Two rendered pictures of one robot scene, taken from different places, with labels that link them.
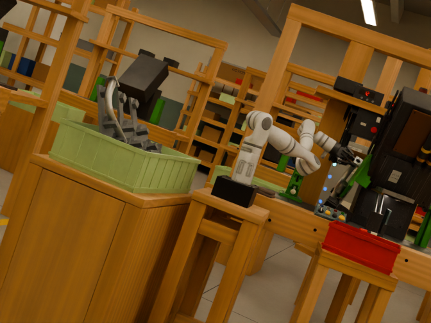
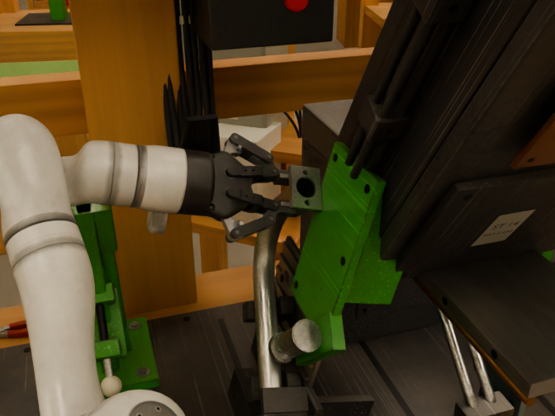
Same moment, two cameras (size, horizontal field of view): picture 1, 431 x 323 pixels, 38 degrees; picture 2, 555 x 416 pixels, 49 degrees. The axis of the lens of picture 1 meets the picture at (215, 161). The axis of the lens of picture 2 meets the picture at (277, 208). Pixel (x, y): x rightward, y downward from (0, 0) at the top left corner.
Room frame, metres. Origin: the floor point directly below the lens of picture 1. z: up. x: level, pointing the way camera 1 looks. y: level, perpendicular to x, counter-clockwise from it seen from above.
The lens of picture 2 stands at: (2.70, -0.42, 1.55)
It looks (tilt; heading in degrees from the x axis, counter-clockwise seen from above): 28 degrees down; 337
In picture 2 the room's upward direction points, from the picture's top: straight up
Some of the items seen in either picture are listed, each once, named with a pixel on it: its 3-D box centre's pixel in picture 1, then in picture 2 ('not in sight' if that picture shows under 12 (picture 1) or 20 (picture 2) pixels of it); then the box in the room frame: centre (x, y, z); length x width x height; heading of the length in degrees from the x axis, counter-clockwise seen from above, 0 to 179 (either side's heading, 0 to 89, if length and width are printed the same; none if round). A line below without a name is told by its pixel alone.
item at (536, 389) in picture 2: (390, 193); (480, 271); (3.19, -0.90, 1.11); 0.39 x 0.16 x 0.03; 175
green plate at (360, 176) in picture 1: (364, 172); (357, 238); (3.24, -0.75, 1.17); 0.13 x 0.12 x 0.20; 85
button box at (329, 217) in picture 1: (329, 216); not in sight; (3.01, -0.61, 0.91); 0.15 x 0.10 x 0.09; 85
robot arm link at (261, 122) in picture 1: (257, 130); not in sight; (2.81, -0.13, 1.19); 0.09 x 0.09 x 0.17; 39
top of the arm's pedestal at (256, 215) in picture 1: (232, 204); not in sight; (2.81, -0.14, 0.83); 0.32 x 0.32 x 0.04; 80
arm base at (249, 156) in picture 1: (246, 163); not in sight; (2.81, -0.14, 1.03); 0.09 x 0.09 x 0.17; 88
